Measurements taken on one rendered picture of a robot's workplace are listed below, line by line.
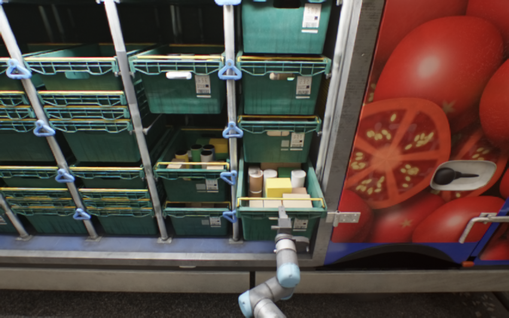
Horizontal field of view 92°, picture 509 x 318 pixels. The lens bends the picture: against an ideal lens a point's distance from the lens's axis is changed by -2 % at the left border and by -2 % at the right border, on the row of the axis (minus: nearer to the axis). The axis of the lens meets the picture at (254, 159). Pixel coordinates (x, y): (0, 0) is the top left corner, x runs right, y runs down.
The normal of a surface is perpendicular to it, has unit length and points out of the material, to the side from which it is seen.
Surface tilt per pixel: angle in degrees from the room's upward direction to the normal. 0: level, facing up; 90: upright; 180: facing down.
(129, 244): 0
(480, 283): 90
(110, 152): 92
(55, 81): 94
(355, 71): 90
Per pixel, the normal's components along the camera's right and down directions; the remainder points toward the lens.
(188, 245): 0.01, -0.86
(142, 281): 0.00, 0.50
